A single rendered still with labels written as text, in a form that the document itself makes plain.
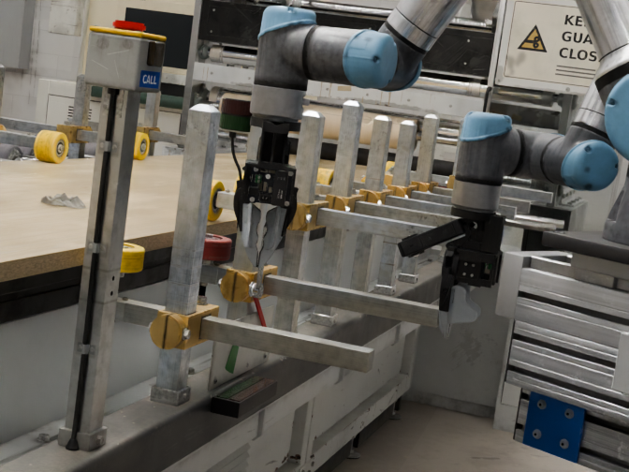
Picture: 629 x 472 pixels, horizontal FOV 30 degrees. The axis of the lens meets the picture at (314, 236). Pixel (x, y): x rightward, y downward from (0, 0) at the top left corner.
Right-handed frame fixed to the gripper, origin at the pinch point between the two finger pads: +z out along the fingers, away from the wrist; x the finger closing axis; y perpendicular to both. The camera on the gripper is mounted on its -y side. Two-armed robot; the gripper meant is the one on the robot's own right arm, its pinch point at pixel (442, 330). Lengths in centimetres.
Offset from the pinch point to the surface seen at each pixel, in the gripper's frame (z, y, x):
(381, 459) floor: 83, -47, 184
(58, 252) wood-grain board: -7, -50, -36
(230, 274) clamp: -3.9, -34.2, -8.5
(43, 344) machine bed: 7, -53, -32
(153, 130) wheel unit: -14, -140, 176
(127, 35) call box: -39, -32, -58
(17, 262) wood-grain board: -7, -50, -46
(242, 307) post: 1.6, -32.4, -5.7
